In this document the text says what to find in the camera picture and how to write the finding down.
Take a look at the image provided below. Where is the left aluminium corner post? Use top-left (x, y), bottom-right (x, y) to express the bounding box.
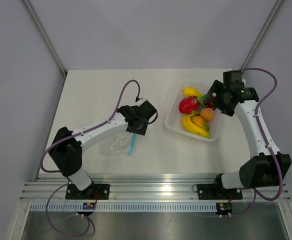
top-left (21, 0), bottom-right (68, 79)

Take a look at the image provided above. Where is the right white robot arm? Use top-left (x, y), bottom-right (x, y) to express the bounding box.
top-left (204, 80), bottom-right (292, 201)

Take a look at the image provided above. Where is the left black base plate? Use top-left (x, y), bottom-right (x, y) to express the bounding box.
top-left (65, 183), bottom-right (110, 200)

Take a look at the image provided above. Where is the orange peach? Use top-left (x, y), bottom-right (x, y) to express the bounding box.
top-left (200, 107), bottom-right (215, 122)

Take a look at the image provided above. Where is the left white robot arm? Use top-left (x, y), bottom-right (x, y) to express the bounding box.
top-left (48, 99), bottom-right (158, 199)

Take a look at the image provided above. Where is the clear zip top bag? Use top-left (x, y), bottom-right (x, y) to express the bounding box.
top-left (100, 132), bottom-right (136, 156)

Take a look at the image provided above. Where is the yellow banana bunch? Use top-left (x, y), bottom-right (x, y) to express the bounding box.
top-left (181, 111), bottom-right (210, 139)

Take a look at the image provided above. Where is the red dragon fruit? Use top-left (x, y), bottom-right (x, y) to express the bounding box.
top-left (178, 96), bottom-right (200, 114)

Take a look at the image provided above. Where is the right small circuit board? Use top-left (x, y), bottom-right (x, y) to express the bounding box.
top-left (216, 202), bottom-right (233, 215)

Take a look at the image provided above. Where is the aluminium corner post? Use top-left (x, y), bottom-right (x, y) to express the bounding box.
top-left (21, 0), bottom-right (68, 79)
top-left (240, 0), bottom-right (286, 69)

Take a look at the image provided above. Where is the orange green mango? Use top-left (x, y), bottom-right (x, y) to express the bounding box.
top-left (191, 115), bottom-right (210, 132)

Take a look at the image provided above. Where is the right aluminium corner post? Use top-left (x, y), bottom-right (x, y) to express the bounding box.
top-left (240, 0), bottom-right (286, 69)

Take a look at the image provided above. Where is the white slotted cable duct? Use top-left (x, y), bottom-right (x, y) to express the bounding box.
top-left (30, 202), bottom-right (217, 213)

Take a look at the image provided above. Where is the small circuit board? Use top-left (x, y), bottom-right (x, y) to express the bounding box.
top-left (216, 202), bottom-right (233, 215)
top-left (82, 202), bottom-right (96, 211)

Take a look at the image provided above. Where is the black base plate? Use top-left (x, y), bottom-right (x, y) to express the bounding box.
top-left (194, 184), bottom-right (243, 201)
top-left (65, 183), bottom-right (110, 200)

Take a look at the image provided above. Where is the yellow mango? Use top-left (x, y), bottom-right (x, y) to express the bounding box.
top-left (182, 87), bottom-right (202, 98)

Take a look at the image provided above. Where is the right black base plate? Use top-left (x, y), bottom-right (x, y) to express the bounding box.
top-left (194, 184), bottom-right (243, 201)

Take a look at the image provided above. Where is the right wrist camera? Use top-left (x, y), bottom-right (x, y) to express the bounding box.
top-left (223, 70), bottom-right (244, 88)

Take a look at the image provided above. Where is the dark red apple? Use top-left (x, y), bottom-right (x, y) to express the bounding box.
top-left (204, 101), bottom-right (216, 111)

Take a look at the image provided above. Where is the left small circuit board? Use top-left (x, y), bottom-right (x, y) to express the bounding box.
top-left (82, 202), bottom-right (96, 211)

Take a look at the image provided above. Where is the white plastic basket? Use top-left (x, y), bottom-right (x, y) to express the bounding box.
top-left (164, 79), bottom-right (221, 142)

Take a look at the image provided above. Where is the aluminium rail beam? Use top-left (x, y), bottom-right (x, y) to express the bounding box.
top-left (19, 174), bottom-right (291, 203)

